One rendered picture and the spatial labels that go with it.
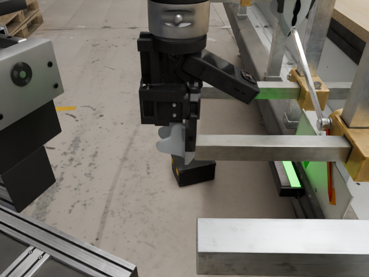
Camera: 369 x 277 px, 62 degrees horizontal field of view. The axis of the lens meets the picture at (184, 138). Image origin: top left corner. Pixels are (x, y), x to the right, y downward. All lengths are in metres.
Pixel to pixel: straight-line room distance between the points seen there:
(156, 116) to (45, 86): 0.19
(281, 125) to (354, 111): 0.33
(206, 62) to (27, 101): 0.27
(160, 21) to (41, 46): 0.21
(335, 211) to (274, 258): 0.36
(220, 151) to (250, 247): 0.27
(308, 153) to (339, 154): 0.05
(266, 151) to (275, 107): 0.44
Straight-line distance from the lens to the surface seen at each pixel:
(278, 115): 0.88
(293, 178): 0.69
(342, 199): 0.57
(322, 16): 0.74
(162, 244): 1.40
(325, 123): 0.59
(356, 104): 0.54
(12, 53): 0.50
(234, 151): 0.49
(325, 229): 0.26
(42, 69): 0.52
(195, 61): 0.40
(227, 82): 0.41
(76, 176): 1.78
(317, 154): 0.52
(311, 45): 0.75
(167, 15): 0.37
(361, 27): 1.00
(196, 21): 0.38
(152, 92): 0.41
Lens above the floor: 1.15
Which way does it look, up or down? 36 degrees down
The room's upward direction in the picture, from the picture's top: straight up
